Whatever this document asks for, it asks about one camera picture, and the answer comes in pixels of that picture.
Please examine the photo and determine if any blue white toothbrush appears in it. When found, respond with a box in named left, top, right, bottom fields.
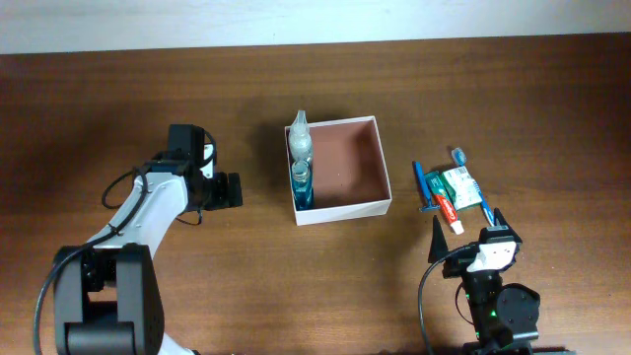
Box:
left=451, top=146, right=496, bottom=227

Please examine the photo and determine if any pink open cardboard box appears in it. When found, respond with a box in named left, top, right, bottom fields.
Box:
left=293, top=115, right=392, bottom=226

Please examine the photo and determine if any purple spray bottle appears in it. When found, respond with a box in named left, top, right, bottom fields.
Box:
left=288, top=110, right=314, bottom=164

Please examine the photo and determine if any green red toothpaste tube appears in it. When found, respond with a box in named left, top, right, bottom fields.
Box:
left=425, top=172, right=464, bottom=235

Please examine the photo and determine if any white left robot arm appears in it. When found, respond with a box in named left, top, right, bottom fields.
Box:
left=33, top=124, right=243, bottom=355

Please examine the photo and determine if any white green crumpled sachet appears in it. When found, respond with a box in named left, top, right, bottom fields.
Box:
left=440, top=167, right=482, bottom=211

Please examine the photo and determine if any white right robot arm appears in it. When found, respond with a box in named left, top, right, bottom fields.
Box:
left=417, top=209, right=571, bottom=355

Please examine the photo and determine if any blue disposable razor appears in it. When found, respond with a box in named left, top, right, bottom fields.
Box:
left=412, top=161, right=440, bottom=212

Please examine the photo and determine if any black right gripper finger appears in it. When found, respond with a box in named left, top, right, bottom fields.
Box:
left=494, top=208, right=511, bottom=231
left=428, top=216, right=449, bottom=263

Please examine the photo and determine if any teal mouthwash bottle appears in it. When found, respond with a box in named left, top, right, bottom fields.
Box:
left=291, top=160, right=314, bottom=211

